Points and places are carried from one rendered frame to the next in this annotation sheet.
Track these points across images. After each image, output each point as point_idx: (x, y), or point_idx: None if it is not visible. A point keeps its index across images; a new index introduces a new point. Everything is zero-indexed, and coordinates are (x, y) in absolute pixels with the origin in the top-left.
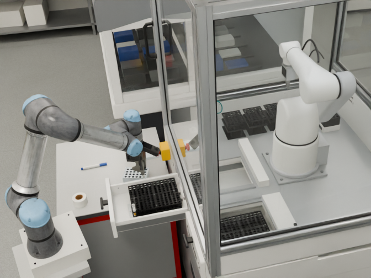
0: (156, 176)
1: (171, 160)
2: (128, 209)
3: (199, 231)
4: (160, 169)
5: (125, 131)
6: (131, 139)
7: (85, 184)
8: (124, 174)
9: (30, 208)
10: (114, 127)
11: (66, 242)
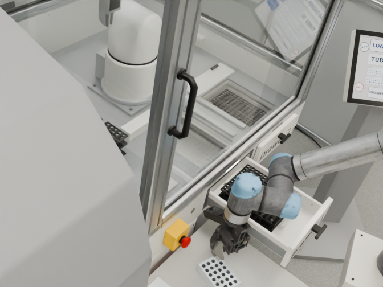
0: (195, 257)
1: None
2: (288, 221)
3: (285, 111)
4: (179, 261)
5: (278, 176)
6: (286, 158)
7: None
8: (232, 286)
9: None
10: (285, 191)
11: (375, 251)
